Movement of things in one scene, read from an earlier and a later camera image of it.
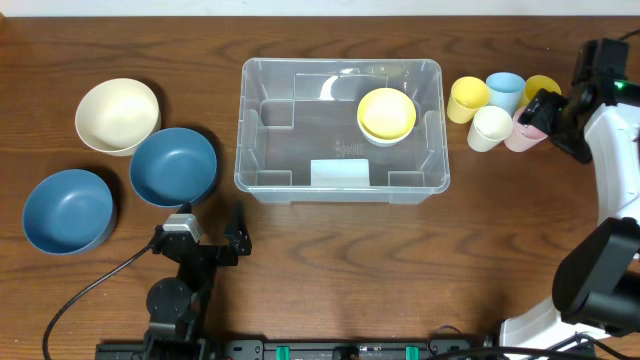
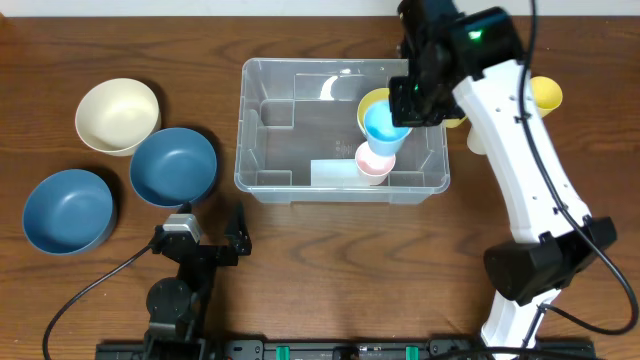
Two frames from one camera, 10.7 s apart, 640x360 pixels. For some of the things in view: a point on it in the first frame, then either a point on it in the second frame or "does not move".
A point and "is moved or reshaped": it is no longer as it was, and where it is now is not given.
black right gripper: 542,113 to 417,110
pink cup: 523,137 is moved or reshaped
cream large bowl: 113,114 does not move
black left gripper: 204,252 does not move
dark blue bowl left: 69,212 does not move
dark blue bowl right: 173,166 does not move
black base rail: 330,349 does not move
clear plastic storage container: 299,140 does not move
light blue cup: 505,90 is moved or reshaped
